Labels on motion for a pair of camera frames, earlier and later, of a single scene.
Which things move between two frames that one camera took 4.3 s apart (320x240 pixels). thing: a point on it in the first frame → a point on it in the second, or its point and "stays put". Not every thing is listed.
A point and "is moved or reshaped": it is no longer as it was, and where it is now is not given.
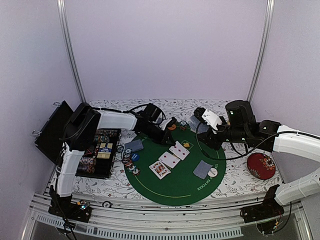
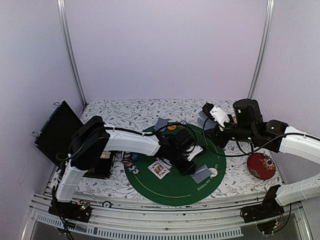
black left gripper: [164, 139] → [187, 171]
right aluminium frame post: [268, 29] stays put
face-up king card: [159, 169] stays put
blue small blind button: [135, 157] stays put
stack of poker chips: [127, 160] stays put
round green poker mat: [187, 172] stays put
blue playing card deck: [194, 122] is moved or reshaped
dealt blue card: [202, 169] is moved or reshaped
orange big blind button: [172, 127] stays put
